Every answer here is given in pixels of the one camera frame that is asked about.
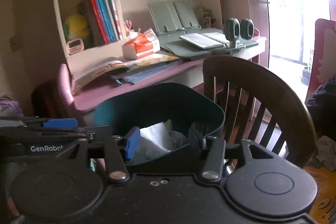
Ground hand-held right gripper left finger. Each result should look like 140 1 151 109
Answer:
67 126 141 184

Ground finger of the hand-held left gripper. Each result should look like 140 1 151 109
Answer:
0 116 79 130
24 124 112 141

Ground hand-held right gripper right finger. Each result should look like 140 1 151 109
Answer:
188 128 285 182

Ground grey plastic wrapper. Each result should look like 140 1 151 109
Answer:
169 130 189 151

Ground white tissue paper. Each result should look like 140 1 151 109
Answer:
136 120 174 159

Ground black and orange backpack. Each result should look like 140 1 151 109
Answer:
31 81 66 119

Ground pink desk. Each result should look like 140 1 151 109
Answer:
56 35 268 114

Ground purple and grey backpack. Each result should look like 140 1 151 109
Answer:
0 95 24 118

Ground open colourful picture book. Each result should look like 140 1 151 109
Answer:
71 56 130 94

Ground blue folders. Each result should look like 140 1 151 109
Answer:
112 60 184 86

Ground small pink and white timer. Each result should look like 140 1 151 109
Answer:
66 38 85 55

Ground colourful flat book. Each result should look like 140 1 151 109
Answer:
123 52 181 67

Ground grey-green desk board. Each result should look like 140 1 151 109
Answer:
159 28 265 60

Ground dark wooden chair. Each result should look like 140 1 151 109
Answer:
202 55 318 169

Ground orange and white tissue pack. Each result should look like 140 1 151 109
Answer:
121 28 161 60

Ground yellow plush toy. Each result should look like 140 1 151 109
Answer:
63 13 91 42

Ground open white book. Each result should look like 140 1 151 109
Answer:
179 32 230 50

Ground pen holder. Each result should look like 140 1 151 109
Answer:
123 18 142 33

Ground dark green headphones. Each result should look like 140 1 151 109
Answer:
224 18 255 48

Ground row of red and blue books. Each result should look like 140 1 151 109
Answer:
79 0 124 46

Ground small desk ornaments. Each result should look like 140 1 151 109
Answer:
194 5 218 29

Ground grey-green book stand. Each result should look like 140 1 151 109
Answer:
147 0 202 35

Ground dark plant pot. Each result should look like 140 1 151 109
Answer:
301 65 313 86

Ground crumpled grey paper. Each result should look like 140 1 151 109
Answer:
314 135 336 170

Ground dark quilted cloth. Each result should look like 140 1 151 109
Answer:
306 77 336 140

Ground orange printed bag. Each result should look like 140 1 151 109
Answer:
302 165 336 224

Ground glass balcony door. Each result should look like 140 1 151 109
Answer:
252 0 336 119

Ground pink cartoon board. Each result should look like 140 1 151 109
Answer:
306 18 336 101

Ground wall socket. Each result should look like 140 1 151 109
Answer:
10 35 23 52

